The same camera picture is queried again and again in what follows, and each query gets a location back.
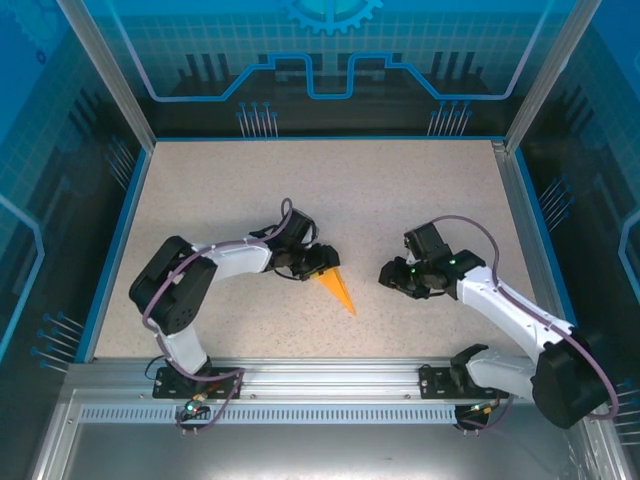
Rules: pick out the blue table edge strip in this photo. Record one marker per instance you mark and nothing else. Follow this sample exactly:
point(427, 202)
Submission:
point(119, 250)
point(541, 225)

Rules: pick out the aluminium mounting beam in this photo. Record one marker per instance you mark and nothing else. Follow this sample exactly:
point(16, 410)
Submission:
point(330, 380)

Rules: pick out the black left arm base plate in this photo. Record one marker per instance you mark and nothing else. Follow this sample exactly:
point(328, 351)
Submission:
point(170, 387)

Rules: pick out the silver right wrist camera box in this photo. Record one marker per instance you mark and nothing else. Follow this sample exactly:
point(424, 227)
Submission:
point(409, 252)

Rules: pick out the grey metal tray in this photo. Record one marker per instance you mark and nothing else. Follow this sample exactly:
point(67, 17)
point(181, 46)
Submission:
point(320, 455)

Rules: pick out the aluminium side rail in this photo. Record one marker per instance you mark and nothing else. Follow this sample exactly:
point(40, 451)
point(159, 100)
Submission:
point(528, 240)

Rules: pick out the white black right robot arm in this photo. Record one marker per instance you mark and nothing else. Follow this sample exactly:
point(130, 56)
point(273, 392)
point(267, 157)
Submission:
point(500, 300)

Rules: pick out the orange paper sheet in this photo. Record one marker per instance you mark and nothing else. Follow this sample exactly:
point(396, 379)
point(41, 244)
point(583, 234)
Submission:
point(340, 292)

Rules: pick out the connector with green light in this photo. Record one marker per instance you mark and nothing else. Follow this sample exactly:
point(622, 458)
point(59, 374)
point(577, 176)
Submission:
point(195, 405)
point(485, 407)

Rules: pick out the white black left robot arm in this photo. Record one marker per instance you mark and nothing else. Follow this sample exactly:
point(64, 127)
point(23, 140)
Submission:
point(240, 260)

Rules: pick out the aluminium frame post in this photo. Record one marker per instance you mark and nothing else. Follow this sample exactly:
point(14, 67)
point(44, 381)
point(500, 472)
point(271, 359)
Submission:
point(116, 75)
point(544, 75)

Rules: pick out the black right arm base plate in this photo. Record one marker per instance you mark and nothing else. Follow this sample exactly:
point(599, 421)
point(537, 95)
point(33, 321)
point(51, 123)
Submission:
point(435, 385)

